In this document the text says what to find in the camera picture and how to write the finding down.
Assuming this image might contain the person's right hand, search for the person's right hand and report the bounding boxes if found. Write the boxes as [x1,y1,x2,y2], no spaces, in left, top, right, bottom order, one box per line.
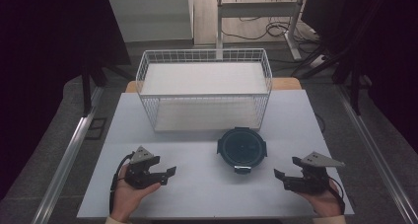
[297,180,345,218]

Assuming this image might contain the aluminium rail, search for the aluminium rail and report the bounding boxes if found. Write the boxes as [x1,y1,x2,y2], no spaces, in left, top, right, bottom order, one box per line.
[31,85,106,224]
[335,85,418,224]

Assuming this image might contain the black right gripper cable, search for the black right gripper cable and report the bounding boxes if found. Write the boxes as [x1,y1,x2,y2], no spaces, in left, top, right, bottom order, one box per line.
[327,180,347,216]

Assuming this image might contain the person's left hand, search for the person's left hand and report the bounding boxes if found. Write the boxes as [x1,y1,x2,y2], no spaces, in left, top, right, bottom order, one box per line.
[109,165,163,223]

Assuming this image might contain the wooden table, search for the wooden table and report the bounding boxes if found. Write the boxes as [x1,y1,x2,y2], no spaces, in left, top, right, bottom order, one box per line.
[124,77,303,94]

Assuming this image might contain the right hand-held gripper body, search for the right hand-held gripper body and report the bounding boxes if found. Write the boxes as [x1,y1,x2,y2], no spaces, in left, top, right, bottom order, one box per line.
[283,151,346,196]

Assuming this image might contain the black floor frame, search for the black floor frame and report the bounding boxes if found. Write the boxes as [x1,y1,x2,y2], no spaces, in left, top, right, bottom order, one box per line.
[85,116,108,141]

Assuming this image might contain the black metal stand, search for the black metal stand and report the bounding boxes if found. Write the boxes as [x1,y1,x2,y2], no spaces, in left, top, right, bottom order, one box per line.
[290,0,388,116]
[79,60,136,117]

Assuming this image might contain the black floor cables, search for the black floor cables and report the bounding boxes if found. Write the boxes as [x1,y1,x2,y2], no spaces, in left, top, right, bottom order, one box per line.
[220,16,321,45]

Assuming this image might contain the dark curtain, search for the dark curtain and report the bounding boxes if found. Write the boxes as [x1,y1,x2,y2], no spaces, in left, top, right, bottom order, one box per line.
[300,0,418,153]
[0,0,132,200]

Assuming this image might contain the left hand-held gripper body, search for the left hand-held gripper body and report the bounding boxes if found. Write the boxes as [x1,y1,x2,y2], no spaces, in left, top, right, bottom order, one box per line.
[123,145,162,189]

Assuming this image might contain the white power strip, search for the white power strip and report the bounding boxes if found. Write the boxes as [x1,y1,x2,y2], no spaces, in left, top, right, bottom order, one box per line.
[310,53,330,69]

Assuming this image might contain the white metal desk frame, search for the white metal desk frame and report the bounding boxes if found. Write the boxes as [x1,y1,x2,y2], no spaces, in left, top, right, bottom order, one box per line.
[215,0,311,61]

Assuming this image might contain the white wire basket rack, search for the white wire basket rack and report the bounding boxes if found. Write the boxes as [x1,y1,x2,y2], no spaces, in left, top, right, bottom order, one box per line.
[135,47,273,133]

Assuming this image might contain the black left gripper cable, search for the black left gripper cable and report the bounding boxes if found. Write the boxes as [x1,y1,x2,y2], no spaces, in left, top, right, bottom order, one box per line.
[108,151,136,215]

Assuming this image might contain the thin black cable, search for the thin black cable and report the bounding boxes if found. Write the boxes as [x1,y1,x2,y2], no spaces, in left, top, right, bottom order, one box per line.
[314,112,327,135]

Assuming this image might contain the round dark lidded container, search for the round dark lidded container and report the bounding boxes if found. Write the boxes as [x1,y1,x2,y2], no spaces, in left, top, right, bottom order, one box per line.
[216,126,268,175]

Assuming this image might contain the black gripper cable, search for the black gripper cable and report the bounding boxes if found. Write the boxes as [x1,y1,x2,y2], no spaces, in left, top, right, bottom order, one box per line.
[108,151,136,215]
[327,180,347,216]

